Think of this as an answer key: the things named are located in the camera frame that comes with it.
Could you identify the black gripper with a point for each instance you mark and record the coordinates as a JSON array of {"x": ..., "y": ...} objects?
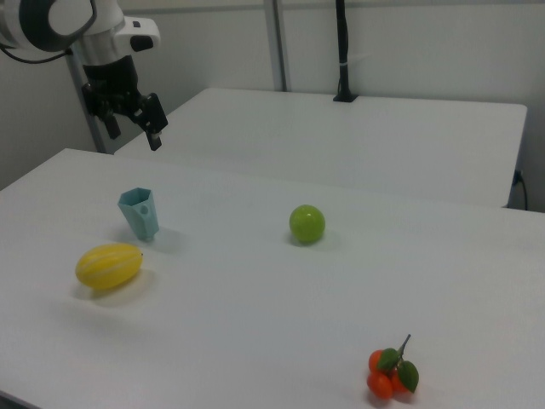
[{"x": 113, "y": 83}]

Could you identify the light blue hexagonal mug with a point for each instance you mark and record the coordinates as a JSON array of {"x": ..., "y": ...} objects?
[{"x": 138, "y": 215}]

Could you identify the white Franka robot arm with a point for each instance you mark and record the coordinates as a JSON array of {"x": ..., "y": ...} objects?
[{"x": 106, "y": 17}]

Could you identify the yellow banana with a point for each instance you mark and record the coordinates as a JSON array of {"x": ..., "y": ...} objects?
[{"x": 108, "y": 266}]

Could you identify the green toy apple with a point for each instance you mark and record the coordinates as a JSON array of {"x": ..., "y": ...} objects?
[{"x": 306, "y": 224}]

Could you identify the black table clamp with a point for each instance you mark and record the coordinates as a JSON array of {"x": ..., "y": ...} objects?
[{"x": 342, "y": 47}]

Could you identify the orange toy tangerine cluster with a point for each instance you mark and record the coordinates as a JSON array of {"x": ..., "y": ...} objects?
[{"x": 381, "y": 381}]

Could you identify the aluminium frame post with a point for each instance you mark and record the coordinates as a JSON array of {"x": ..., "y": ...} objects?
[{"x": 91, "y": 128}]

